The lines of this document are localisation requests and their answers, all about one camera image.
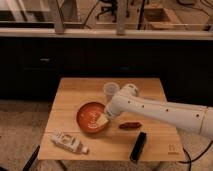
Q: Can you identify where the black rectangular remote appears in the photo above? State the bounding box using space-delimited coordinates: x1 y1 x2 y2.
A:
130 132 147 163

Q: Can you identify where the wooden crate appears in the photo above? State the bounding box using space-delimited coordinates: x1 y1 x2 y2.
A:
143 7 185 30

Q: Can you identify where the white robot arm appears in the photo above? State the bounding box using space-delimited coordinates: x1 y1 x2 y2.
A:
96 84 213 140

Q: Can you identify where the black table leg bar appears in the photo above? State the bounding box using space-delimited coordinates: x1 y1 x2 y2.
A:
22 145 40 171

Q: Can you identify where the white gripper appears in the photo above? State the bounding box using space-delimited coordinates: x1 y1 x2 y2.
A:
95 102 121 130

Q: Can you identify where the orange ceramic bowl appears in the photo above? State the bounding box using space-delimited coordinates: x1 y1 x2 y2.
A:
76 102 107 134

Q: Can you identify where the black cable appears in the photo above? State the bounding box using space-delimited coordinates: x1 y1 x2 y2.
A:
179 140 213 171

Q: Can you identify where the white plastic bottle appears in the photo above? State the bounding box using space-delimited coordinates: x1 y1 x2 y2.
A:
51 132 89 154

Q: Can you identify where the wooden table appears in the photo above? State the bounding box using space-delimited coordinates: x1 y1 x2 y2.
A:
38 78 184 161

